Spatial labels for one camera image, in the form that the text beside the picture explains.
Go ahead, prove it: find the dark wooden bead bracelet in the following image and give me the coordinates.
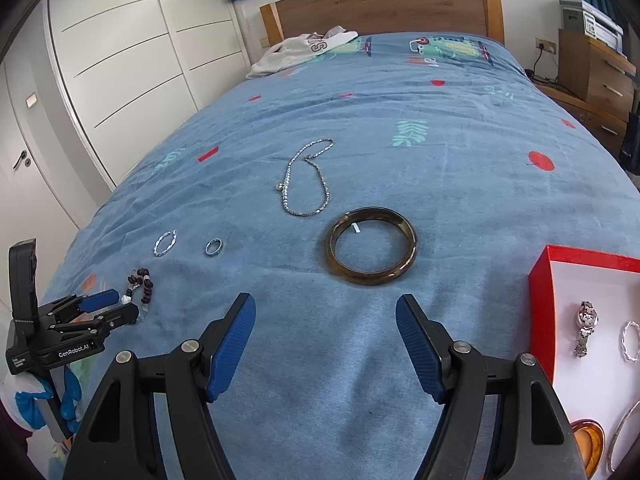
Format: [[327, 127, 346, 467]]
[[119, 266, 154, 322]]

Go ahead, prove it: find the amber resin bangle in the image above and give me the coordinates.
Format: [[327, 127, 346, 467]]
[[570, 419, 605, 479]]

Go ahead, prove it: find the thin silver bangle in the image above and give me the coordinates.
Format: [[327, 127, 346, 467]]
[[605, 398, 640, 476]]

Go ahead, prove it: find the silver wrist watch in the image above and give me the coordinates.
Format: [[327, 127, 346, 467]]
[[574, 300, 600, 359]]

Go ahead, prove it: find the silver chain necklace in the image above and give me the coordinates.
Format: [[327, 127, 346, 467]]
[[275, 138, 336, 219]]

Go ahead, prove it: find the dark tortoiseshell bangle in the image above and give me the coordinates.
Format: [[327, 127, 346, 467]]
[[322, 206, 418, 286]]

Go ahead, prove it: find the red jewelry box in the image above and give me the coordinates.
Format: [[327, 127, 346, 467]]
[[528, 245, 639, 479]]

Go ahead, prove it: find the left hand blue white glove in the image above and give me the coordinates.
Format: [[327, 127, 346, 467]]
[[1, 366, 82, 453]]

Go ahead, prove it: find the white door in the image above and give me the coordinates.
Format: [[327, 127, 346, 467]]
[[0, 76, 78, 306]]

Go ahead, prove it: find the white wardrobe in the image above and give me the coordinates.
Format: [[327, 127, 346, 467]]
[[47, 0, 250, 185]]

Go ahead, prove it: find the blue patterned bedspread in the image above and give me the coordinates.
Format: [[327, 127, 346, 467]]
[[44, 32, 639, 479]]

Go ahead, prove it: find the white clothing on bed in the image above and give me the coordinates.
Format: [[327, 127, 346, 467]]
[[246, 26, 359, 79]]

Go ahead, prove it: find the low wooden nightstand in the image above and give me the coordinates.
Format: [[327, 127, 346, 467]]
[[537, 84, 627, 159]]

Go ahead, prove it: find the wooden headboard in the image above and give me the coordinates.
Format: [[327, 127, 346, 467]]
[[260, 0, 504, 46]]

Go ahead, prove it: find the wooden drawer cabinet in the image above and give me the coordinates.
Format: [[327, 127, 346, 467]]
[[558, 29, 636, 120]]

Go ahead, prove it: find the white printer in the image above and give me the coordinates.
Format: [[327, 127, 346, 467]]
[[559, 0, 624, 54]]

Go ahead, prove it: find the silver twisted ring bracelet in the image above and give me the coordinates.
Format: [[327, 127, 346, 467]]
[[152, 230, 179, 258]]

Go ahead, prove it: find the black power cable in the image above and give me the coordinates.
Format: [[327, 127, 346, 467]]
[[524, 46, 559, 86]]

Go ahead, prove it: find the wall power socket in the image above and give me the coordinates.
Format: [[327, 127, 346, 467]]
[[536, 38, 558, 55]]

